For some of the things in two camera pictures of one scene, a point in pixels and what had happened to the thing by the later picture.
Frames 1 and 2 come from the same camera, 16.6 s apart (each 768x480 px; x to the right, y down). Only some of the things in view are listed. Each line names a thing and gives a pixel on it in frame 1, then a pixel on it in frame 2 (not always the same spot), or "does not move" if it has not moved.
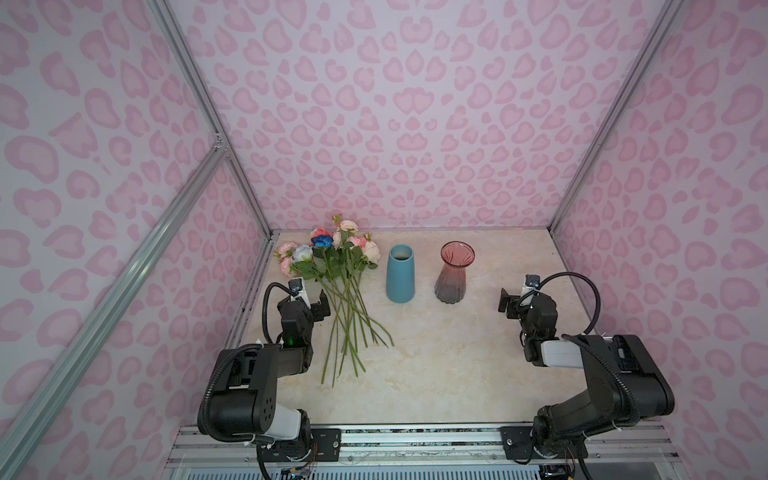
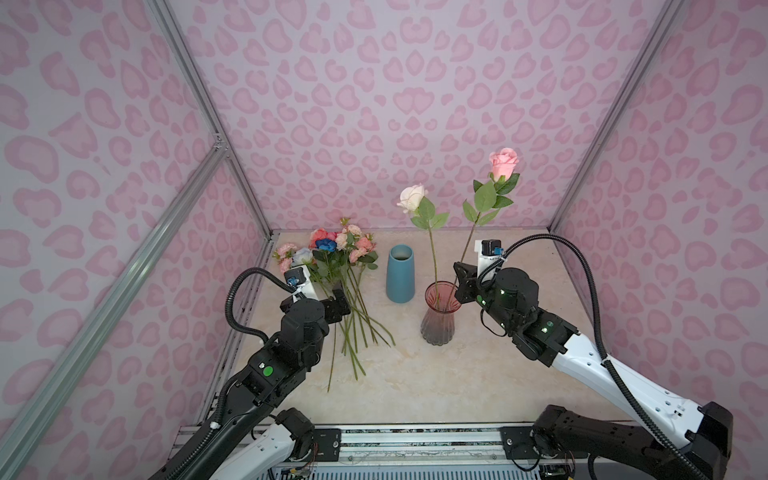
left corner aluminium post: [188, 66] does not move
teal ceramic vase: [400, 282] does not move
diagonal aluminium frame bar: [19, 443] does not move
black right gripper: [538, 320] to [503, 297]
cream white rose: [371, 253] to [414, 200]
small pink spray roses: [284, 252] does not move
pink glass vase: [450, 284] to [438, 324]
